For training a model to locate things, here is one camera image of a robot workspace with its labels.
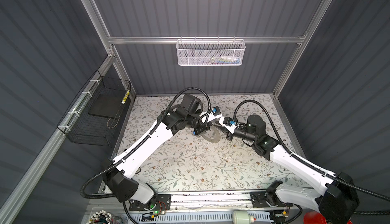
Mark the red cup with pens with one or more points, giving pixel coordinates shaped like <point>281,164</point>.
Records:
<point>314,217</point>

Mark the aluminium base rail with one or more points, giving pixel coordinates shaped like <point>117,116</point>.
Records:
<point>213,200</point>

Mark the white cable duct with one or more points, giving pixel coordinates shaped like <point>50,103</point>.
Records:
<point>218,217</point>

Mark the black wire basket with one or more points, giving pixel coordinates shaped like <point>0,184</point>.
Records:
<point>98,114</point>

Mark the pile of white connectors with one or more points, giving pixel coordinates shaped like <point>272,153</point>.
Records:
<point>101,217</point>

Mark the yellow marker pen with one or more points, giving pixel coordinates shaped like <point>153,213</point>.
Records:
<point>124,99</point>

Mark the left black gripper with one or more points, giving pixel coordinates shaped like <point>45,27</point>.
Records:
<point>203,127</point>

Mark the white plastic bottle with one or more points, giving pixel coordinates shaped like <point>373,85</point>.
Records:
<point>242,217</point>

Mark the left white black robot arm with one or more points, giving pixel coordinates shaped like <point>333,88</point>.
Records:
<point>120,180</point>

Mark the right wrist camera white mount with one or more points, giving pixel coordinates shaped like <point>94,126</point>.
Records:
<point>229,124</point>

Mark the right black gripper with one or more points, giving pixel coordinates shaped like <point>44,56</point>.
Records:
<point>229,134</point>

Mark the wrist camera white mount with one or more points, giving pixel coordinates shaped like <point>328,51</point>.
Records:
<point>211,116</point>
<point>229,124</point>

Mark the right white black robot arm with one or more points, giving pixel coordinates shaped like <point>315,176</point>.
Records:
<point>334,201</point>

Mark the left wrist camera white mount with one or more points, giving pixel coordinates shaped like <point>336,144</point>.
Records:
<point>211,116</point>

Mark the white wire mesh basket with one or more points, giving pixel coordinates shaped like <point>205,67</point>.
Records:
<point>210,53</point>

